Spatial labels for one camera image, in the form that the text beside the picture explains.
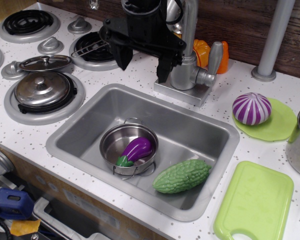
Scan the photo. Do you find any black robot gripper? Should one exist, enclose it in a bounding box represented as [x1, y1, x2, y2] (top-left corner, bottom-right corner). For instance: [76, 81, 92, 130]
[99, 0, 186, 83]

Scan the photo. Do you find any silver toy faucet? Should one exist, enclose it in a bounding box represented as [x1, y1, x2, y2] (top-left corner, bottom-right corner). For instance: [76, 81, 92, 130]
[154, 0, 223, 107]

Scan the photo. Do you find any orange toy bell pepper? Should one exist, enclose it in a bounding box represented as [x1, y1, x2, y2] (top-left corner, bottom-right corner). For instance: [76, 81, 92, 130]
[193, 39, 230, 74]

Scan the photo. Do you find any back right stove burner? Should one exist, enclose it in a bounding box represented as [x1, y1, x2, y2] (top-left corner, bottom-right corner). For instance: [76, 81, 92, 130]
[69, 31, 119, 72]

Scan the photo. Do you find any stove burner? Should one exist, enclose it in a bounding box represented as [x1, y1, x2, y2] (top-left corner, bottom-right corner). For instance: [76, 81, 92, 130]
[69, 31, 119, 72]
[0, 9, 60, 44]

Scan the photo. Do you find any silver stove knob rear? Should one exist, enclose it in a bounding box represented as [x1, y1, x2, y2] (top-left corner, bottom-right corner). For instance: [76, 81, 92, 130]
[67, 17, 92, 35]

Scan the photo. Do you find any silver stove knob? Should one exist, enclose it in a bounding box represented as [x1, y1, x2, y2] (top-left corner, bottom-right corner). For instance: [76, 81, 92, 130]
[37, 36, 64, 55]
[1, 60, 29, 81]
[67, 17, 92, 35]

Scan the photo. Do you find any grey metal sink basin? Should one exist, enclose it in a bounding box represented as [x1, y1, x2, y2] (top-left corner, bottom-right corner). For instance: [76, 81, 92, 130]
[46, 84, 240, 222]

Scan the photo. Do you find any purple toy eggplant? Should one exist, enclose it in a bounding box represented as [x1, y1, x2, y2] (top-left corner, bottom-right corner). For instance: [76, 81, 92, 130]
[115, 137, 152, 167]

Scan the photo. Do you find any silver stove knob middle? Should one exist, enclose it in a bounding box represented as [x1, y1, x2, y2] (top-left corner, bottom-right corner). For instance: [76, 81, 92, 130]
[37, 36, 64, 55]

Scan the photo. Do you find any steel lid on counter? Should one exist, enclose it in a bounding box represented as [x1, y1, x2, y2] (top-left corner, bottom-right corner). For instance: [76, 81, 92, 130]
[19, 54, 72, 72]

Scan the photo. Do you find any steel pot lid on burner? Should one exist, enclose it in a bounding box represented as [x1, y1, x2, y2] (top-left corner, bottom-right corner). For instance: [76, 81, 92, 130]
[14, 71, 73, 108]

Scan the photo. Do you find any purple striped toy onion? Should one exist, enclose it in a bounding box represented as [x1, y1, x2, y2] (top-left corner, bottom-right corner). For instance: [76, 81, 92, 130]
[232, 92, 272, 126]

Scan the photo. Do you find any green toy bitter melon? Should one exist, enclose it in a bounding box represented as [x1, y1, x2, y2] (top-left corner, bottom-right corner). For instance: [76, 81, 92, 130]
[152, 159, 212, 194]

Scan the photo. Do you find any back left stove burner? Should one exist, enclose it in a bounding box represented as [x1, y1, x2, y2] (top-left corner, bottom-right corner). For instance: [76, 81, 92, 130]
[0, 9, 60, 44]

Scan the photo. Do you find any silver stove knob front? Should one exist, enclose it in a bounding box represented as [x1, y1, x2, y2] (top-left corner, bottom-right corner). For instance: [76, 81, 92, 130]
[1, 60, 29, 81]

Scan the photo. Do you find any grey vertical pole with base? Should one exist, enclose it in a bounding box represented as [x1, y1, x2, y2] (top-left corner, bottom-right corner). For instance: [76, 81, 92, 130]
[251, 0, 296, 82]

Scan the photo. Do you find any light green round plate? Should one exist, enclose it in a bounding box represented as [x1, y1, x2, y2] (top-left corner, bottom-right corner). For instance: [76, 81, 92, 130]
[232, 98, 297, 142]

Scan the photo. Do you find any light green cutting board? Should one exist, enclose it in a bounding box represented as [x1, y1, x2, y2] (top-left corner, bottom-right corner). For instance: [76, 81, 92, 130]
[213, 161, 294, 240]

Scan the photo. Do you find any blue clamp tool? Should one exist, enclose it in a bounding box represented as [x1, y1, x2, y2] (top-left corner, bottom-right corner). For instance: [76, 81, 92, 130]
[0, 188, 34, 220]

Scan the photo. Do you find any yellow tape piece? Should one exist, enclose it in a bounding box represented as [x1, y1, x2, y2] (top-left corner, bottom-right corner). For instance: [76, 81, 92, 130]
[10, 219, 41, 237]

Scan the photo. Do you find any steel saucepan with wire handle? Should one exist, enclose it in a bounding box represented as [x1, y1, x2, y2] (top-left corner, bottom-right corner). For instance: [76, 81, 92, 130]
[70, 31, 113, 62]

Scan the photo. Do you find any small steel pot with handles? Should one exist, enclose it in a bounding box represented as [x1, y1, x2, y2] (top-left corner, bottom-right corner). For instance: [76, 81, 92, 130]
[99, 117, 159, 180]

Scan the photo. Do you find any silver oven door handle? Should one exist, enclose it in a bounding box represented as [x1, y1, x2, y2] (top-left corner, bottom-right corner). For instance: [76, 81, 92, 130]
[32, 197, 109, 240]

